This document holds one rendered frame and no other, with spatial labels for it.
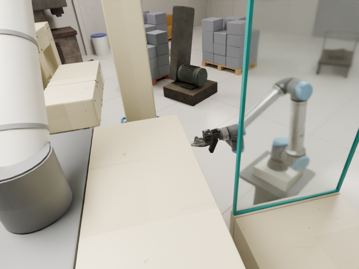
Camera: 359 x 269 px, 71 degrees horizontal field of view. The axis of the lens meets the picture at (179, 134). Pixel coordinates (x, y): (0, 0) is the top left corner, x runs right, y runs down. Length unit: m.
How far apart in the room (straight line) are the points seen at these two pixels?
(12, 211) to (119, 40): 0.64
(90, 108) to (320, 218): 1.14
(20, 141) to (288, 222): 1.08
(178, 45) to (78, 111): 4.15
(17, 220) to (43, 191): 0.08
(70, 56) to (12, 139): 7.41
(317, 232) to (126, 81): 1.00
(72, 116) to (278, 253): 1.05
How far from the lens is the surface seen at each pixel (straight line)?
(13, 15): 0.69
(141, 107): 1.06
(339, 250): 1.27
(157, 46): 5.92
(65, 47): 7.91
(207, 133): 1.69
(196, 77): 4.87
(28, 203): 0.59
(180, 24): 5.22
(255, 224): 1.24
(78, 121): 1.26
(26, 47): 0.67
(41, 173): 0.57
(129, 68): 1.00
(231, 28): 6.26
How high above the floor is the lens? 2.24
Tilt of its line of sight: 33 degrees down
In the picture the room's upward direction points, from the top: 5 degrees counter-clockwise
